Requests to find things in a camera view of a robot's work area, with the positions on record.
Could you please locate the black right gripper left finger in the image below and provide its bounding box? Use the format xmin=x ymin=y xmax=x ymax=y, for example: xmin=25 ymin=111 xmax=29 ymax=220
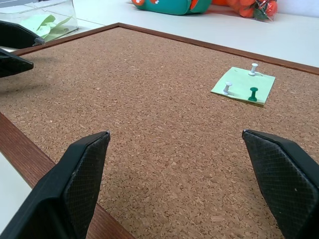
xmin=0 ymin=130 xmax=111 ymax=239

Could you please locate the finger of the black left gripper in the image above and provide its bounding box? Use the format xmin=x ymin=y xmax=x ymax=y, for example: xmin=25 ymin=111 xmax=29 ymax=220
xmin=0 ymin=20 xmax=46 ymax=49
xmin=0 ymin=48 xmax=34 ymax=79

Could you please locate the teal dinosaur backpack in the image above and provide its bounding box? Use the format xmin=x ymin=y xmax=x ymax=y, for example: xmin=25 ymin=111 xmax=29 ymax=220
xmin=131 ymin=0 xmax=213 ymax=16

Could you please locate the green push pin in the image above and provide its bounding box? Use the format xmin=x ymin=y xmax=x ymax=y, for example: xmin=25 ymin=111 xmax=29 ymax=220
xmin=248 ymin=87 xmax=259 ymax=102

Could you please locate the wood framed cork board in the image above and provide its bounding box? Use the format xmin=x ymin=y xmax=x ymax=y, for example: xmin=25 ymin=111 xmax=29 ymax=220
xmin=0 ymin=22 xmax=319 ymax=239

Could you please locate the clear plastic box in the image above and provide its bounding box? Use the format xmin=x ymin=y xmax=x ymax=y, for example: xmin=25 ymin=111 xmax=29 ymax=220
xmin=0 ymin=0 xmax=79 ymax=42

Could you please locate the bag of oranges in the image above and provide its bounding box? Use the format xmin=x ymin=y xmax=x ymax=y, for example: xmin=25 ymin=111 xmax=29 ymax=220
xmin=211 ymin=0 xmax=279 ymax=22

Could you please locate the light green sticky note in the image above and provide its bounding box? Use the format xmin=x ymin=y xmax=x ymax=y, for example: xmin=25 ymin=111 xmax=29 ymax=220
xmin=210 ymin=66 xmax=276 ymax=108

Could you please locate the light green loose note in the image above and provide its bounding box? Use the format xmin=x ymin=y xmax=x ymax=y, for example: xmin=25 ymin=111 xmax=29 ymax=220
xmin=21 ymin=14 xmax=57 ymax=36
xmin=49 ymin=16 xmax=73 ymax=34

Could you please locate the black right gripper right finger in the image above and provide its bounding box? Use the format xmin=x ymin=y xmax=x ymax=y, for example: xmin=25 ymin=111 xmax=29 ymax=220
xmin=242 ymin=128 xmax=319 ymax=239

